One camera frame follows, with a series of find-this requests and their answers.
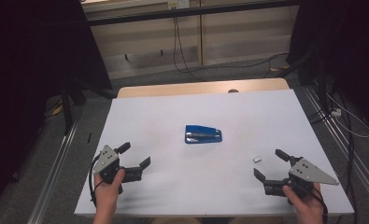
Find white table board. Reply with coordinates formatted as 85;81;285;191
74;89;355;217

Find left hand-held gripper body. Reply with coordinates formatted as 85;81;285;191
92;145;143;194

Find black horizontal bar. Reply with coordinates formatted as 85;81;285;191
86;0;300;27

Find person's left hand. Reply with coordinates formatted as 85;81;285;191
93;168;126;213

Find black stand legs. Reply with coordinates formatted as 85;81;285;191
60;78;118;135

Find person's right hand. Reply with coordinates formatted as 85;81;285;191
282;182;325;218

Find black floor cable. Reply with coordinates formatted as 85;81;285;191
200;51;291;79

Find aluminium floor rail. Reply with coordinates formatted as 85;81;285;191
303;85;369;204
26;120;79;224

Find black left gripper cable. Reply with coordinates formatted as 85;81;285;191
88;153;105;208

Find white wall socket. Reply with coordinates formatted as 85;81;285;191
167;0;191;10

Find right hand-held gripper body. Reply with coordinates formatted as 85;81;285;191
263;156;340;199

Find light wooden table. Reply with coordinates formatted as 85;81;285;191
116;77;291;99

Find black curtain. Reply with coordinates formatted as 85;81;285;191
0;0;113;216
288;0;369;132

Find black hanging cable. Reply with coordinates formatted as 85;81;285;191
172;16;202;81

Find white cable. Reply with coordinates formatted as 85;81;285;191
325;91;369;139

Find black cable bundle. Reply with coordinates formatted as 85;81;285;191
307;90;359;224

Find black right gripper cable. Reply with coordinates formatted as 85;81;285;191
309;183;330;224

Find beige wall cabinet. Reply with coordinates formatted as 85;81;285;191
80;0;300;80

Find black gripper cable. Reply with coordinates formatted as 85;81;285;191
88;153;105;208
309;183;330;224

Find blue stapler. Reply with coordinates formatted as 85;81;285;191
184;124;223;145

